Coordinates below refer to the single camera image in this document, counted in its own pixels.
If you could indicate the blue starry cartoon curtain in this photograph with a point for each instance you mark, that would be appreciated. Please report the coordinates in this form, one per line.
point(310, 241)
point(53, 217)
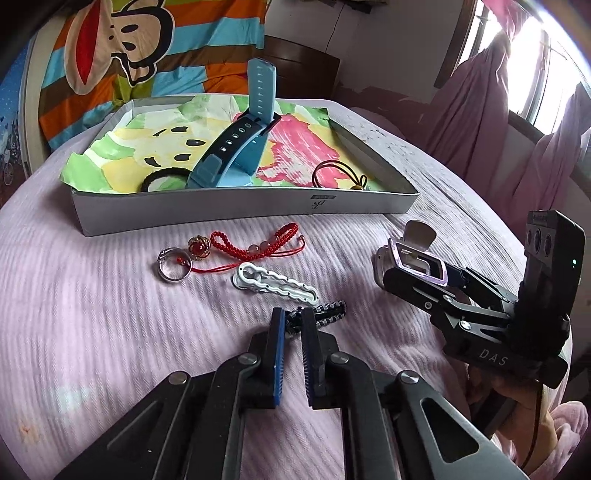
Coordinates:
point(14, 166)

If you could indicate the black patterned hair clip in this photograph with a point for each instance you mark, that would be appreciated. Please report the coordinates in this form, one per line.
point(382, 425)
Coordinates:
point(324, 314)

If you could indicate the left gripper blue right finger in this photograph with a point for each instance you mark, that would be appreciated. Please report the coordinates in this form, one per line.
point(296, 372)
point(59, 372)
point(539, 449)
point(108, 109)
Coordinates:
point(314, 359)

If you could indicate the light blue smart watch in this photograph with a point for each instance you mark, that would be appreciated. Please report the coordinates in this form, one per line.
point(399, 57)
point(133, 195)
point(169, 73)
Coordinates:
point(233, 158)

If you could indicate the grey cardboard box tray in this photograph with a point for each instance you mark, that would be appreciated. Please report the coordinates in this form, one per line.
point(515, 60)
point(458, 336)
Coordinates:
point(101, 214)

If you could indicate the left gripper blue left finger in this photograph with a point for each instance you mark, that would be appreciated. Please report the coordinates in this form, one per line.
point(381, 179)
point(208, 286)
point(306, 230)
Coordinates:
point(273, 357)

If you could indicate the pink window curtain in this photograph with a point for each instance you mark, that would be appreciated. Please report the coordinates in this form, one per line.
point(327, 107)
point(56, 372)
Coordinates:
point(466, 124)

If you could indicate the striped monkey blanket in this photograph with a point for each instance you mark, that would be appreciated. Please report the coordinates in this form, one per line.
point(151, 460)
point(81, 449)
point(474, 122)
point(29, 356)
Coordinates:
point(111, 52)

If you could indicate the lavender ribbed bedspread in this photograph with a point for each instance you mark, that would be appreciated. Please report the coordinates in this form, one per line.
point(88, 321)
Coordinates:
point(88, 328)

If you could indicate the white chain hair clip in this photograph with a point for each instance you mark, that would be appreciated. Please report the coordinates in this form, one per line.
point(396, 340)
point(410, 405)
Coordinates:
point(261, 280)

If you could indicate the colourful painted paper liner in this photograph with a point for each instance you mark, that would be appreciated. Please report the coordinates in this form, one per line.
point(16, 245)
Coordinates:
point(300, 150)

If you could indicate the dark wooden cabinet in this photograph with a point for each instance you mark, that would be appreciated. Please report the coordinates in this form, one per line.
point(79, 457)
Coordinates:
point(302, 72)

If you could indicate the wooden headboard post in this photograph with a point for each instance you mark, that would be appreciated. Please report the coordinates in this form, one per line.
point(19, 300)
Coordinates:
point(34, 149)

